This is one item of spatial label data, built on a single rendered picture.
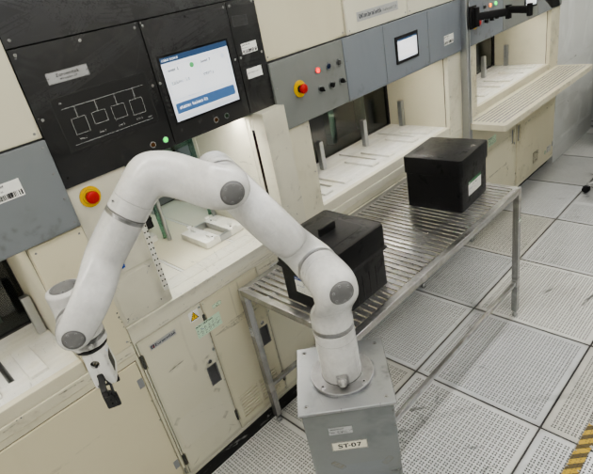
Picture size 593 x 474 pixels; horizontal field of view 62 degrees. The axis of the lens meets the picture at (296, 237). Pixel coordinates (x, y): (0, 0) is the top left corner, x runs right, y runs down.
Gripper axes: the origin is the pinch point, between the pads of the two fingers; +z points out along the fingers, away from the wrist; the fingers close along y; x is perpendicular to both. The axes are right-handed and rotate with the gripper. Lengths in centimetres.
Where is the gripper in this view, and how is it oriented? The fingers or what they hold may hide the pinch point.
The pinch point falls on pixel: (113, 390)
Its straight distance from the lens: 138.1
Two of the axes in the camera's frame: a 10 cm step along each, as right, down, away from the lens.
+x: -9.2, 3.2, -2.3
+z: 1.9, 8.7, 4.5
